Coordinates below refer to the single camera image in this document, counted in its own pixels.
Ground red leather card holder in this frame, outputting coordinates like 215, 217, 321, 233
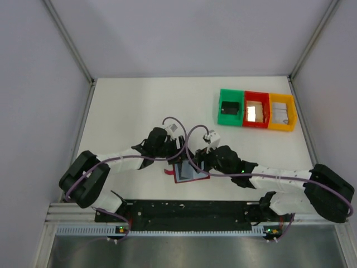
164, 160, 210, 184

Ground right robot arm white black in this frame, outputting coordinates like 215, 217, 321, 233
192, 145, 355, 223

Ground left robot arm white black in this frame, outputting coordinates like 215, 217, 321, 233
59, 124, 180, 213

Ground gold card in red bin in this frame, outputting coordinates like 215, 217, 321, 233
245, 101, 264, 123

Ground white cards in yellow bin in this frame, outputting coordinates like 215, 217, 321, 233
272, 102, 288, 125

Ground green storage bin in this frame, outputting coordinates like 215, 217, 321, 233
218, 89, 245, 127

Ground red storage bin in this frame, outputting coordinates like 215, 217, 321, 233
243, 91, 271, 128

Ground yellow storage bin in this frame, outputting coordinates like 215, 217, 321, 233
268, 93, 297, 132

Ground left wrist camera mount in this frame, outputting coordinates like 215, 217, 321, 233
165, 123, 178, 138

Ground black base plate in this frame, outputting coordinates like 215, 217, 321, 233
94, 199, 294, 232

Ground front aluminium rail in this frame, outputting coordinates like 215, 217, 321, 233
45, 203, 335, 225

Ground aluminium frame rail left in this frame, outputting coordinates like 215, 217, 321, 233
33, 0, 97, 268

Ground aluminium frame rail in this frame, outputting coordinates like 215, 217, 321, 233
33, 0, 97, 268
287, 0, 357, 268

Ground white cable duct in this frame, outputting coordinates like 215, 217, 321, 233
56, 225, 268, 237

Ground aluminium frame rail right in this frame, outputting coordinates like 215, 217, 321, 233
287, 0, 357, 268

